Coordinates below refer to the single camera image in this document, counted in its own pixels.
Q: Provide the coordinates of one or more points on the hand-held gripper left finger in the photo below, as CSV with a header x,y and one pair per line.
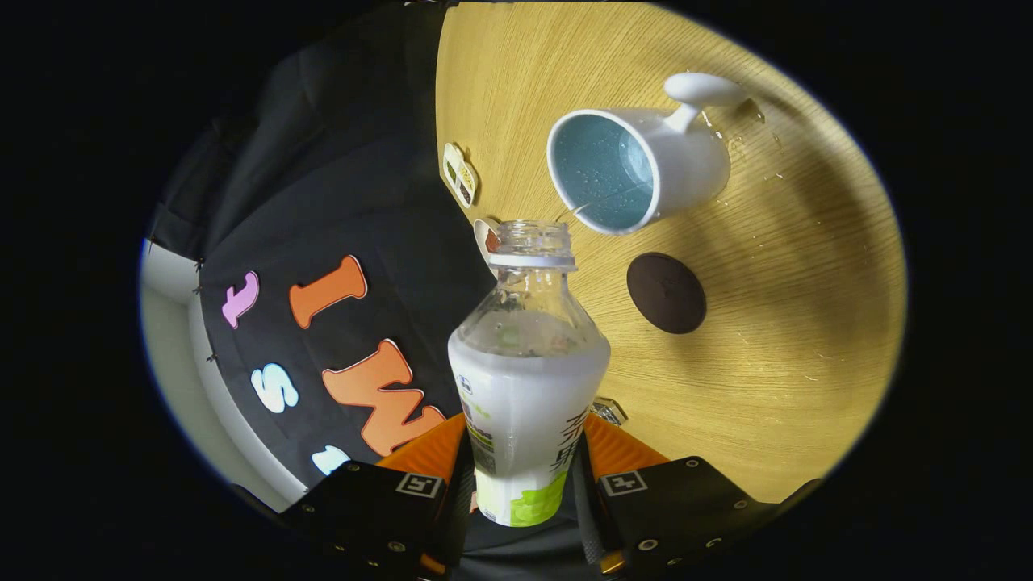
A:
x,y
363,508

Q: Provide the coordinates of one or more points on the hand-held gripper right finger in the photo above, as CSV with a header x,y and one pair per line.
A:
x,y
678,508

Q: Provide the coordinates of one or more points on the clear juice bottle white label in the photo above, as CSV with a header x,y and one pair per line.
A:
x,y
524,403

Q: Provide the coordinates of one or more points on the round brown coaster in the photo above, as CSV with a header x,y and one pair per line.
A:
x,y
667,293

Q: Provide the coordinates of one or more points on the white cup blue inside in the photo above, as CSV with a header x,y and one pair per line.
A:
x,y
686,161

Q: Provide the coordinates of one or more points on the wooden table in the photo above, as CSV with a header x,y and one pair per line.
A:
x,y
807,363

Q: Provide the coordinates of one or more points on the white oval plate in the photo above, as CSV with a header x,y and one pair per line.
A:
x,y
480,234

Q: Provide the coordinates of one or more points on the white divided dish with beans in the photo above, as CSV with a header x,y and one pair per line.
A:
x,y
460,174

